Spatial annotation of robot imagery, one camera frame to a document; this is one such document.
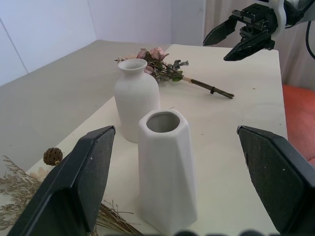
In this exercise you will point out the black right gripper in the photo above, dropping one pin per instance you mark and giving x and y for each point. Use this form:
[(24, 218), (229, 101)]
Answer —
[(258, 17)]

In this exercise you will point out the beige curtain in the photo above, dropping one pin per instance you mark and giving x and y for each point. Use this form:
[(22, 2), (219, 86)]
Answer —
[(292, 61)]

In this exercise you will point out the red orange cushion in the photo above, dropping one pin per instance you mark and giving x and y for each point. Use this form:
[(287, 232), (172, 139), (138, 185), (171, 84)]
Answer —
[(300, 118)]

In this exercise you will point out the white round ceramic vase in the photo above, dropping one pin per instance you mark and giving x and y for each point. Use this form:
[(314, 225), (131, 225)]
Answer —
[(136, 98)]

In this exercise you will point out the pink rose flower bouquet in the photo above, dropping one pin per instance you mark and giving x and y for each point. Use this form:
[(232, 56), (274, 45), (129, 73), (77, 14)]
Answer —
[(160, 67)]

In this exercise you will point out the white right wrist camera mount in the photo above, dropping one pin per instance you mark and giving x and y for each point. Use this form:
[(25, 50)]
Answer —
[(280, 17)]

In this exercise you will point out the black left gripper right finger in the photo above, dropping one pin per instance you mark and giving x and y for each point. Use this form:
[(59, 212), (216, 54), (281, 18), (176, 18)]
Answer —
[(278, 177)]

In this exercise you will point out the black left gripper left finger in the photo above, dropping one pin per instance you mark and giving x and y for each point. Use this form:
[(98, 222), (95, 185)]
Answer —
[(73, 186)]

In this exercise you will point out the white faceted ceramic vase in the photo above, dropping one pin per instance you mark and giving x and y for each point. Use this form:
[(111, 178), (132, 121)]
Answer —
[(167, 172)]

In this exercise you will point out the dried grass bundle with seedhead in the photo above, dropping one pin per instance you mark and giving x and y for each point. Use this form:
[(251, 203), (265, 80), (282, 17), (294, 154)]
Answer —
[(22, 186)]

